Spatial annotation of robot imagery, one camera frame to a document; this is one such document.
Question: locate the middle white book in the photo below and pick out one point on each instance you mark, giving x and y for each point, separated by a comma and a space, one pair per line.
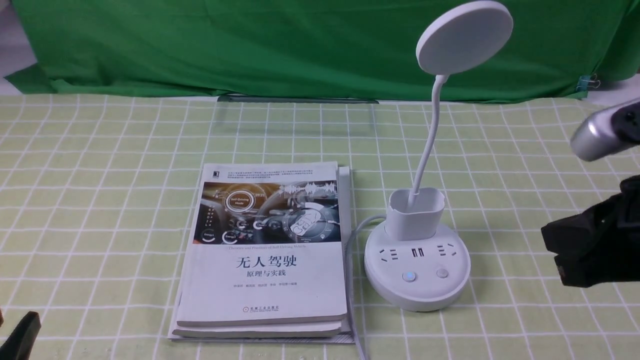
322, 329

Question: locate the green checkered tablecloth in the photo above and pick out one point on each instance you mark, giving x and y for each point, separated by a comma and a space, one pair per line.
97, 194

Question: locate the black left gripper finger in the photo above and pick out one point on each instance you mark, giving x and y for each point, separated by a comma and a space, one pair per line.
21, 341

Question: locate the metal binder clip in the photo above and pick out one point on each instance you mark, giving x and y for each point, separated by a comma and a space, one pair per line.
588, 83

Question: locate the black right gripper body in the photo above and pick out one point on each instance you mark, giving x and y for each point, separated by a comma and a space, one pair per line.
602, 243

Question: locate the top self-driving textbook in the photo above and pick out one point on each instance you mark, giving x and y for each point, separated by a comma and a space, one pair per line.
265, 280

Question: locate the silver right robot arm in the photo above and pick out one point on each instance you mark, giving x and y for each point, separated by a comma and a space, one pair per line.
607, 132

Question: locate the green backdrop cloth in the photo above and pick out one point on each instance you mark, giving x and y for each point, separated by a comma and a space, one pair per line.
363, 49

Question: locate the white desk lamp with sockets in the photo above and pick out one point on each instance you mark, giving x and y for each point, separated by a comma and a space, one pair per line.
412, 259

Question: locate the bottom thin grey book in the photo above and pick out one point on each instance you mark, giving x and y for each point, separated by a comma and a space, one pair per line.
348, 250

